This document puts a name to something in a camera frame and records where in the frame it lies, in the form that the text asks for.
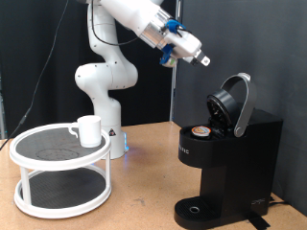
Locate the black camera cable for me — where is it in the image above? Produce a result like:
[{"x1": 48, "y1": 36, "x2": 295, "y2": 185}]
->
[{"x1": 0, "y1": 0, "x2": 142, "y2": 151}]

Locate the black power cord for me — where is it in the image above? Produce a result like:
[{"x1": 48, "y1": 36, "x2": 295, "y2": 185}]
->
[{"x1": 269, "y1": 195, "x2": 291, "y2": 206}]

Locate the black curtain backdrop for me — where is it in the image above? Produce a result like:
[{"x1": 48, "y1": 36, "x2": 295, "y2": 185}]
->
[{"x1": 0, "y1": 0, "x2": 177, "y2": 140}]

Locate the black tape strip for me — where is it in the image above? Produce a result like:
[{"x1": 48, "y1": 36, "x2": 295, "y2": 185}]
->
[{"x1": 246, "y1": 210, "x2": 272, "y2": 230}]

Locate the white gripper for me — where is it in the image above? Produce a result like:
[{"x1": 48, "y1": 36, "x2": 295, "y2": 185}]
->
[{"x1": 164, "y1": 30, "x2": 211, "y2": 67}]

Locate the black Keurig coffee machine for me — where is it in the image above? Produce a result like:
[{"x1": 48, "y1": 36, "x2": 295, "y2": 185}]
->
[{"x1": 174, "y1": 72, "x2": 284, "y2": 230}]

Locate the white two-tier turntable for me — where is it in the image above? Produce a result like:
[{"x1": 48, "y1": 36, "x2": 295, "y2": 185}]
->
[{"x1": 9, "y1": 123, "x2": 113, "y2": 219}]

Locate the orange-lid coffee pod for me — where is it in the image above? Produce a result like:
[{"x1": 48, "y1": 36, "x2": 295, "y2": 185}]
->
[{"x1": 191, "y1": 125, "x2": 213, "y2": 138}]

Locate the dark gray panel board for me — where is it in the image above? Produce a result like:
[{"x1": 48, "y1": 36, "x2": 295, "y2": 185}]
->
[{"x1": 174, "y1": 0, "x2": 307, "y2": 217}]

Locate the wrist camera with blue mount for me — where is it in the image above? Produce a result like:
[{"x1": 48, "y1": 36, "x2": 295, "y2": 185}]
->
[{"x1": 158, "y1": 18, "x2": 187, "y2": 69}]

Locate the white mug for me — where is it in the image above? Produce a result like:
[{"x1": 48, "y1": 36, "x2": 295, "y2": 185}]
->
[{"x1": 67, "y1": 114, "x2": 103, "y2": 149}]

